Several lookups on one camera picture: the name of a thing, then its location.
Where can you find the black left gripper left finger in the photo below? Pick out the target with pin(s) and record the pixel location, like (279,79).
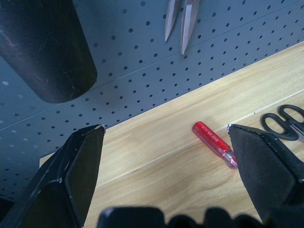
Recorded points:
(59,180)

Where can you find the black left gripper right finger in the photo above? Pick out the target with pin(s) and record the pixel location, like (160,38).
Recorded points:
(266,171)

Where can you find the grey pegboard panel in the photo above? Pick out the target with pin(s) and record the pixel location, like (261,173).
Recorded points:
(142,71)

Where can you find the black cylindrical holder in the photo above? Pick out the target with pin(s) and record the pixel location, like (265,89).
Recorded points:
(40,47)

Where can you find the silver bladed hanging shears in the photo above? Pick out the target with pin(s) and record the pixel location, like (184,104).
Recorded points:
(185,26)

